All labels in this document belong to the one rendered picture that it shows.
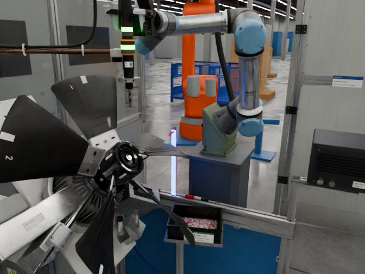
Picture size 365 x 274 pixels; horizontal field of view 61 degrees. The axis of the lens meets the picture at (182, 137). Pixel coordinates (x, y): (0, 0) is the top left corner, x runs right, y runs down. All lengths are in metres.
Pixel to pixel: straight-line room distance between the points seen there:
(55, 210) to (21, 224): 0.10
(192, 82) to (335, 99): 2.51
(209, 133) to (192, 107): 3.23
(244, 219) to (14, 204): 0.91
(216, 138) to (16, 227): 1.03
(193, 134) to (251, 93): 3.57
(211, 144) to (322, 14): 1.44
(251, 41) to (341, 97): 1.57
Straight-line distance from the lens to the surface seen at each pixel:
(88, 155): 0.96
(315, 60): 2.65
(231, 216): 1.44
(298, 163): 2.83
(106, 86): 1.15
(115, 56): 1.01
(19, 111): 0.88
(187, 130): 4.91
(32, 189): 1.10
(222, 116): 1.58
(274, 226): 1.42
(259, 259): 1.55
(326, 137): 1.24
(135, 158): 1.00
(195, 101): 4.81
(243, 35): 1.21
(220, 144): 1.60
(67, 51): 1.02
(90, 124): 1.07
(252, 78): 1.32
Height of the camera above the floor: 1.58
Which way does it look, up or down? 18 degrees down
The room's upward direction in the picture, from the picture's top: 1 degrees clockwise
